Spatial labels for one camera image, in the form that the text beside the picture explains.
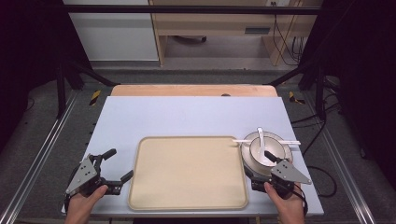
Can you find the white cabinet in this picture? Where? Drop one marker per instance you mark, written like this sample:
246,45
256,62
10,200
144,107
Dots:
115,37

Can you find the black horizontal frame bar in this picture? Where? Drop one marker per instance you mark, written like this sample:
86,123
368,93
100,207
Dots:
186,9

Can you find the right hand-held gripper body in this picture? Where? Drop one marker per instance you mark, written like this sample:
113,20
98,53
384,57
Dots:
288,173

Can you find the aluminium floor rail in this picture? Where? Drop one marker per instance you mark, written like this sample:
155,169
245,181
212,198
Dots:
345,174
31,177

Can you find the yellow black tape strip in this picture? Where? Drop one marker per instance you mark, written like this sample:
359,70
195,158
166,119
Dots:
294,98
95,97

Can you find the person's left hand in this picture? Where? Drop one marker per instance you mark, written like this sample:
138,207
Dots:
79,207

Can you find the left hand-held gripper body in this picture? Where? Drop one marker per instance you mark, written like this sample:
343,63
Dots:
83,174

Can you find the person's right hand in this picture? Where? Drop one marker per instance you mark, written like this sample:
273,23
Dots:
289,210

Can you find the light wooden desk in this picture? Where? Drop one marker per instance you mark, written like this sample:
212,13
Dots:
211,25

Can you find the dark chair base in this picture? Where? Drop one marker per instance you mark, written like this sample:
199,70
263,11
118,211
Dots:
190,39

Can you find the white chopstick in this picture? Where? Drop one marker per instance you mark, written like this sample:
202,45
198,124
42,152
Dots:
243,141
291,143

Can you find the white bowl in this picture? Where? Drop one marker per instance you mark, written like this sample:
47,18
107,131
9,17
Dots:
275,146

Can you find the black curtain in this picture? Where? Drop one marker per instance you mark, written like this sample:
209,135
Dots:
28,46
364,62

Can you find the black metal stand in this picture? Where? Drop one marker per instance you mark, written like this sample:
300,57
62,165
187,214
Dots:
60,93
320,93

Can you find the beige plastic tray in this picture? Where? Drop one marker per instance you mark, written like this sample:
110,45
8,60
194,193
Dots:
186,174

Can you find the white spoon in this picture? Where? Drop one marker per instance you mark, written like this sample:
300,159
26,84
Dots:
261,140

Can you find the wooden table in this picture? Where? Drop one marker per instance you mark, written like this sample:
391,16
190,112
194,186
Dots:
186,90

